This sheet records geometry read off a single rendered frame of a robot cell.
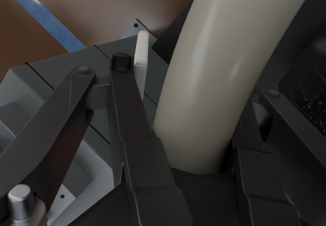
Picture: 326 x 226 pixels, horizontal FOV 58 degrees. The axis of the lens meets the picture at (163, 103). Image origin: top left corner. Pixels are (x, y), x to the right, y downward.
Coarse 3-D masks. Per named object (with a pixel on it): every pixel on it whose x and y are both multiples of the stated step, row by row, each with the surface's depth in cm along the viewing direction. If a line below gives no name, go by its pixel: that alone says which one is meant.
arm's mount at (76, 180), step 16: (0, 112) 69; (16, 112) 72; (0, 128) 68; (16, 128) 69; (0, 144) 70; (80, 176) 72; (64, 192) 67; (80, 192) 69; (64, 208) 69; (48, 224) 72
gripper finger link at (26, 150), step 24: (72, 72) 14; (72, 96) 12; (48, 120) 10; (72, 120) 11; (24, 144) 9; (48, 144) 9; (72, 144) 12; (0, 168) 8; (24, 168) 8; (48, 168) 9; (0, 192) 7; (48, 192) 10; (0, 216) 7
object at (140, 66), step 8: (144, 32) 21; (144, 40) 19; (136, 48) 18; (144, 48) 18; (136, 56) 16; (144, 56) 17; (136, 64) 16; (144, 64) 16; (136, 72) 16; (144, 72) 16; (136, 80) 16; (144, 80) 16; (144, 88) 16
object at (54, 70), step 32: (128, 32) 143; (32, 64) 77; (64, 64) 87; (96, 64) 98; (160, 64) 135; (0, 96) 75; (32, 96) 71; (96, 128) 77; (96, 160) 71; (96, 192) 75; (64, 224) 83
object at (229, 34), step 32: (224, 0) 8; (256, 0) 8; (288, 0) 8; (192, 32) 9; (224, 32) 8; (256, 32) 8; (192, 64) 9; (224, 64) 9; (256, 64) 9; (160, 96) 11; (192, 96) 9; (224, 96) 9; (160, 128) 10; (192, 128) 10; (224, 128) 10; (192, 160) 10
